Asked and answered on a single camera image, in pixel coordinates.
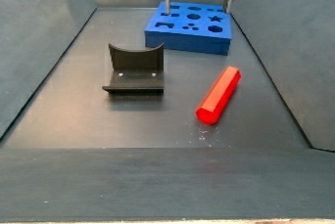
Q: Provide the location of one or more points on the red hexagonal prism rod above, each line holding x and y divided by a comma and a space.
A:
218, 95

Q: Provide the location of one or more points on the blue foam shape-sorter block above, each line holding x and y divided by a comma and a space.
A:
194, 27

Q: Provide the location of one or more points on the black curved cradle stand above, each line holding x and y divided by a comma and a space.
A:
136, 70

